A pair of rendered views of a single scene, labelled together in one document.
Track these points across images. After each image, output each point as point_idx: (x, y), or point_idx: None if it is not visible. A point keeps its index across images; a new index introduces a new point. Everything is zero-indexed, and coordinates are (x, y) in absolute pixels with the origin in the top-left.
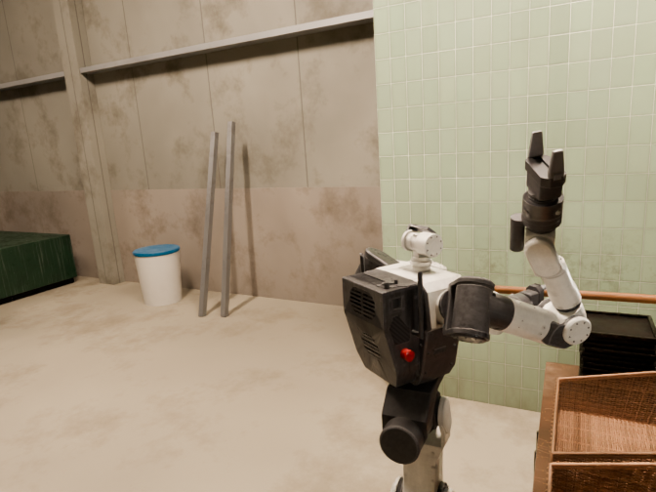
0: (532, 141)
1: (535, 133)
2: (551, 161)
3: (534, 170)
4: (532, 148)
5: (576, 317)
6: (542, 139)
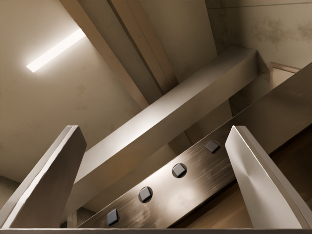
0: (64, 148)
1: (80, 132)
2: (258, 148)
3: (187, 229)
4: (47, 183)
5: None
6: (77, 170)
